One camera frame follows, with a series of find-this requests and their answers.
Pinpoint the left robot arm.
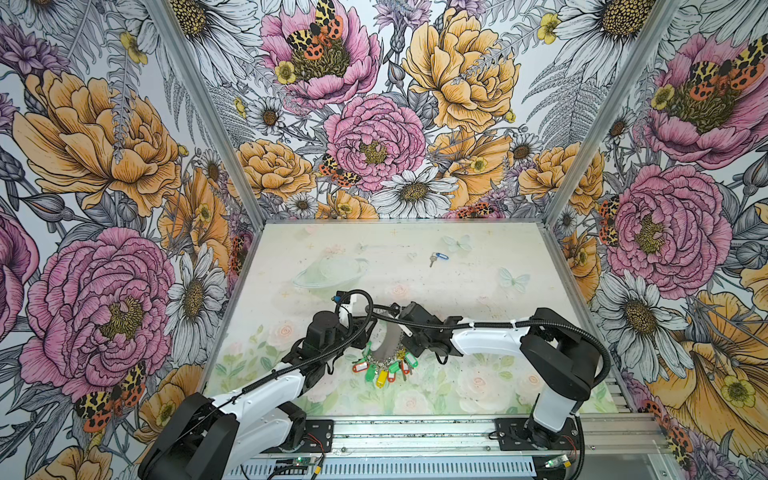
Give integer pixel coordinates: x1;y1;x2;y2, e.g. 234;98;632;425
138;311;376;479

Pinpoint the yellow key tag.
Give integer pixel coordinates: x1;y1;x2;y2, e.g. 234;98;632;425
375;370;389;388

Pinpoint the large metal key ring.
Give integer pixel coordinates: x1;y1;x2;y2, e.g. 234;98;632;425
365;317;415;367

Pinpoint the green circuit board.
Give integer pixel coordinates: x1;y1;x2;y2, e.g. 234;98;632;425
270;456;321;476

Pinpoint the left black cable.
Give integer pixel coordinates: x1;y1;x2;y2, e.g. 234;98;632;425
197;289;376;415

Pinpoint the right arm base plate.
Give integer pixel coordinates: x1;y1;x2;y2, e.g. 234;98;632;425
487;417;583;452

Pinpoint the aluminium front rail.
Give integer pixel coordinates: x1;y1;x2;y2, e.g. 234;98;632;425
152;412;670;460

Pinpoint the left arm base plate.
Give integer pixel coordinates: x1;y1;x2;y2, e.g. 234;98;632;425
263;419;335;454

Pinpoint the key with blue tag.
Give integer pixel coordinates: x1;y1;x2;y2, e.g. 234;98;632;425
429;252;449;267

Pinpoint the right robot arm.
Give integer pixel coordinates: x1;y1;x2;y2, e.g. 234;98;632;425
391;302;611;449

